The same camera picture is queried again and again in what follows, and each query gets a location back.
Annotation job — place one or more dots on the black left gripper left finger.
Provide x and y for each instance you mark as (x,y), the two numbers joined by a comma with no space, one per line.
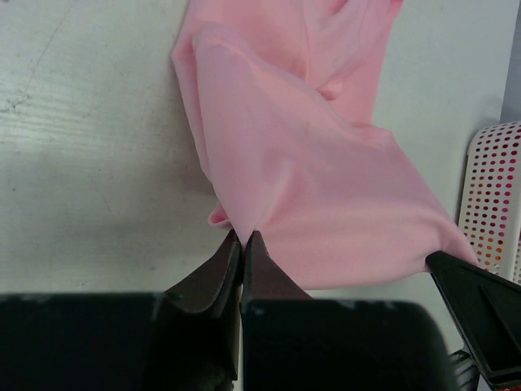
(185,338)

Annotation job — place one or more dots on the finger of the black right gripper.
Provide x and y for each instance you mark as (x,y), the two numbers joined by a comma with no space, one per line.
(486,311)

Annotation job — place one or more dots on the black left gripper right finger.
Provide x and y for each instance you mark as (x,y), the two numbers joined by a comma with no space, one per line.
(292,341)

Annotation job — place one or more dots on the pink t-shirt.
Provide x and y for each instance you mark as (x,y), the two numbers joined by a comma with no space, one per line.
(279,97)

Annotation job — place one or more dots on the white plastic basket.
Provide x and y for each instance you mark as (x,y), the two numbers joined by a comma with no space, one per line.
(490,206)

